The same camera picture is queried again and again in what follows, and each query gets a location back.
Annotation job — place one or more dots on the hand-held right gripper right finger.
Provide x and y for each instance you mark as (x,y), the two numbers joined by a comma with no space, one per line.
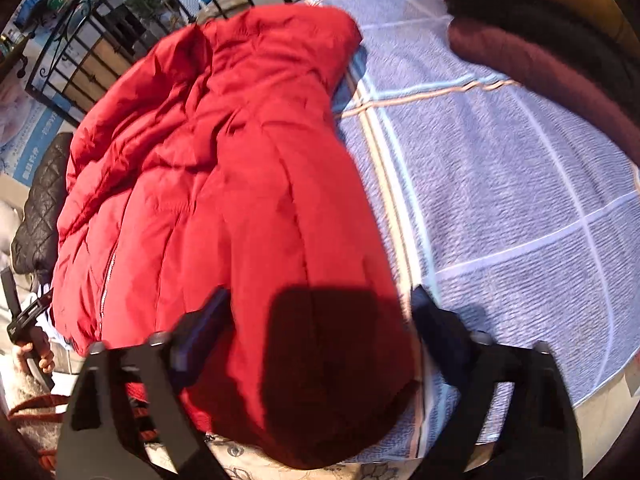
(435,325)

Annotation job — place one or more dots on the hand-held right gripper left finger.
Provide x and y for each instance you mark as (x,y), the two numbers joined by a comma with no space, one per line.
(197,332)

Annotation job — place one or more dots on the red puffer jacket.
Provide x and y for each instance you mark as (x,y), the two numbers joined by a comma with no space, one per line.
(225,160)

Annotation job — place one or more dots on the person's left forearm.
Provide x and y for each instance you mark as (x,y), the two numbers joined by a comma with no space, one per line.
(25,400)

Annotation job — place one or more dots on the person's left hand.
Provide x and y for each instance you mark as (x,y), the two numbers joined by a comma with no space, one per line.
(46,358)

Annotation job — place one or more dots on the black quilted leather jacket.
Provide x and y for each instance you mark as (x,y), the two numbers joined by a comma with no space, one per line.
(42,210)

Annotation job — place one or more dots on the floral mattress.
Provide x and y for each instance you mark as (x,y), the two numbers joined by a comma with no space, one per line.
(240,455)

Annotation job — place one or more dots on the blue plaid bedsheet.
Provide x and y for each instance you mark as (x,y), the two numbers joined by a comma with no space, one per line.
(500,185)

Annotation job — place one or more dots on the wooden board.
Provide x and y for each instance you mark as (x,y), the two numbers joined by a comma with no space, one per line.
(105,65)

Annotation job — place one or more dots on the maroon garment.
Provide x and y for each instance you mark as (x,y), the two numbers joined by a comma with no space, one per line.
(525,70)

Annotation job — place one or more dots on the beige blanket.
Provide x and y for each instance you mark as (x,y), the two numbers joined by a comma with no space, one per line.
(225,2)

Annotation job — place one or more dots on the black ribbed garment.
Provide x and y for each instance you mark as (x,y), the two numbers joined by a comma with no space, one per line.
(525,5)

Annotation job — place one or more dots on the blue and white wall poster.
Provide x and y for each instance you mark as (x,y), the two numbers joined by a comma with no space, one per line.
(25,130)

